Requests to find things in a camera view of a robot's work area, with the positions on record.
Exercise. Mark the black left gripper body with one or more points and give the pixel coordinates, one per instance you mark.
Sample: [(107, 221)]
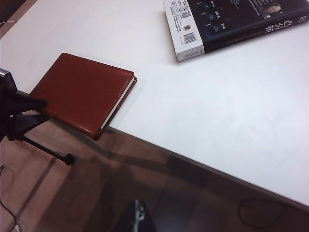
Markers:
[(6, 101)]

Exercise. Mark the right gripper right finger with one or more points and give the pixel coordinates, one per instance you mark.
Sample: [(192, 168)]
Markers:
[(147, 222)]

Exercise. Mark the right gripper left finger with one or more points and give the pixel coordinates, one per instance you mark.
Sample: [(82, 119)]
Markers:
[(129, 220)]

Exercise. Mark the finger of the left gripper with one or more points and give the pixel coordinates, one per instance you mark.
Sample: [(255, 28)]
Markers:
[(26, 125), (29, 104)]

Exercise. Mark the red leather-bound book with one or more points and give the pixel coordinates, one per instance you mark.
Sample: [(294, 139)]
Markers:
[(79, 96)]

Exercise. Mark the black hardcover book white pages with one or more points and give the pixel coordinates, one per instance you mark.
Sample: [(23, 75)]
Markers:
[(241, 24)]

